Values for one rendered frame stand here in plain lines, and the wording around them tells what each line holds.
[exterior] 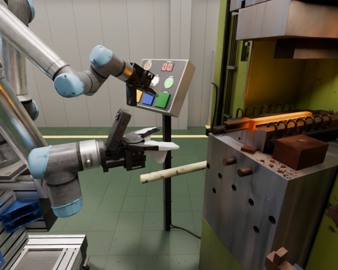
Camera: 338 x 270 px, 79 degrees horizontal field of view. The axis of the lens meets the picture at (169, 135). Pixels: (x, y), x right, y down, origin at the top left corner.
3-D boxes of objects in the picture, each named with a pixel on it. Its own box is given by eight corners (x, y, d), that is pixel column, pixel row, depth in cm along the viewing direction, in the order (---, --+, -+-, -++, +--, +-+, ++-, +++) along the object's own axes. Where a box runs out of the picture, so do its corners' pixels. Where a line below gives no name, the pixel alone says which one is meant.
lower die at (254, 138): (262, 153, 68) (266, 129, 65) (225, 133, 85) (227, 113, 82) (340, 135, 83) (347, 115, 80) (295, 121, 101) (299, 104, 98)
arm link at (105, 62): (85, 56, 76) (98, 38, 73) (109, 70, 84) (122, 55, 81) (89, 69, 72) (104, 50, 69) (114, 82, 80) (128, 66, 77)
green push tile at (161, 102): (165, 108, 101) (169, 93, 101) (154, 105, 105) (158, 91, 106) (167, 109, 102) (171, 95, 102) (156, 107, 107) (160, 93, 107)
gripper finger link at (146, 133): (152, 140, 70) (134, 150, 63) (152, 124, 68) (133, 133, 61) (160, 142, 69) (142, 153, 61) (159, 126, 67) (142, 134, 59)
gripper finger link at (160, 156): (178, 162, 56) (146, 158, 58) (179, 142, 54) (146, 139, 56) (176, 167, 53) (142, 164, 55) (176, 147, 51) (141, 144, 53)
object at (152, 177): (142, 186, 105) (141, 177, 103) (139, 181, 109) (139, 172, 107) (214, 169, 121) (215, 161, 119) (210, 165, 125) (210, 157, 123)
